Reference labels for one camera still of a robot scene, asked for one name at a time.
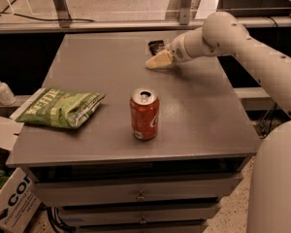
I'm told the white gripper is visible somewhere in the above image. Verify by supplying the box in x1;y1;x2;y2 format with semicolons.
145;31;198;69

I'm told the black rxbar chocolate wrapper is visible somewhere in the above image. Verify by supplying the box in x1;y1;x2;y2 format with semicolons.
148;40;165;55

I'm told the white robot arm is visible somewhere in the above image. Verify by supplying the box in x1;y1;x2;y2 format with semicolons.
145;12;291;233

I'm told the red coke can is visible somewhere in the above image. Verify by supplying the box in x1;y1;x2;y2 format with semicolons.
130;87;160;141

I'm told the grey drawer cabinet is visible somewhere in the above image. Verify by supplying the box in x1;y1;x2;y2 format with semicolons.
8;32;259;233

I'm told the green kettle chips bag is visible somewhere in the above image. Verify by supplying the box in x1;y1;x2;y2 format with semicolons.
15;87;105;129

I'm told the white pump sanitizer bottle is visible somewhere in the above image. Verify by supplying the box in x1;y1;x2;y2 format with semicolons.
0;82;16;106

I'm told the white cardboard box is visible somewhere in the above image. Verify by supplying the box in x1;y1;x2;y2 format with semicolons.
0;116;41;233

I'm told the metal frame rail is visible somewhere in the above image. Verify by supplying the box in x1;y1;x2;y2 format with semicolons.
0;0;291;33

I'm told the black cable on floor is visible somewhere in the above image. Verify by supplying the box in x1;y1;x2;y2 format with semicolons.
0;0;96;23

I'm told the black cable under cabinet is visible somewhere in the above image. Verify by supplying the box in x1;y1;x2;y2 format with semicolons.
46;207;77;233

